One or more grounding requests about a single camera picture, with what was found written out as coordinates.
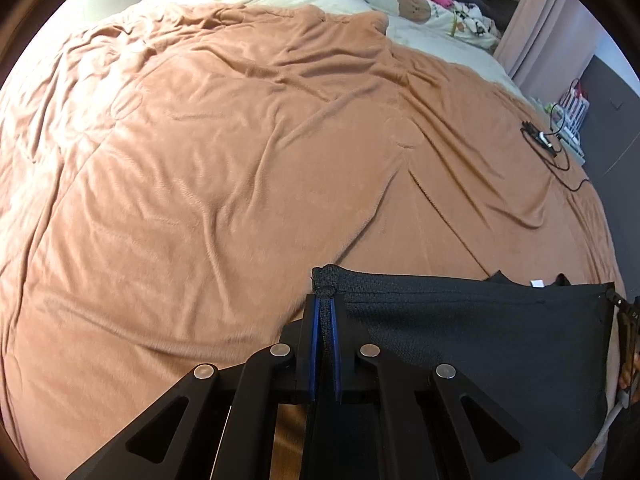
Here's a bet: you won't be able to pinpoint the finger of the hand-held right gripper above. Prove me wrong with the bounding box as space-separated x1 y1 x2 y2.
604 286 640 361

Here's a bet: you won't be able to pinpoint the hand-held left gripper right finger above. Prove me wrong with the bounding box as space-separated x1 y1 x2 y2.
330 300 582 480

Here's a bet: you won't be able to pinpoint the pink curtain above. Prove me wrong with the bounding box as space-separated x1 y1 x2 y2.
494 0 603 107

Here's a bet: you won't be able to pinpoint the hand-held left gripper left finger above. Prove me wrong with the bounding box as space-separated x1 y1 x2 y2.
66 294 322 480

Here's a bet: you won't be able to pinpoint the dark grey cabinet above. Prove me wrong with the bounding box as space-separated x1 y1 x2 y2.
579 53 640 178

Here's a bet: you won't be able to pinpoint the black mesh shorts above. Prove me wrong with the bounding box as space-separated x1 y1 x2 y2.
302 263 621 480

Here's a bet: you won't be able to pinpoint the white black spotted cloth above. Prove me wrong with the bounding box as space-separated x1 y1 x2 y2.
449 1 502 51

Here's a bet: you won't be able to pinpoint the brown fleece blanket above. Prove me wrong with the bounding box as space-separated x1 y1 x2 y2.
0 1 626 480

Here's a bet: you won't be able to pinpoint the black device with cable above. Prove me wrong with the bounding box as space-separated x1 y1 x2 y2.
519 119 592 194

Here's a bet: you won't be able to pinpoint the white bag with red items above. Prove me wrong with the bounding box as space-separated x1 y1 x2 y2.
550 78 590 142

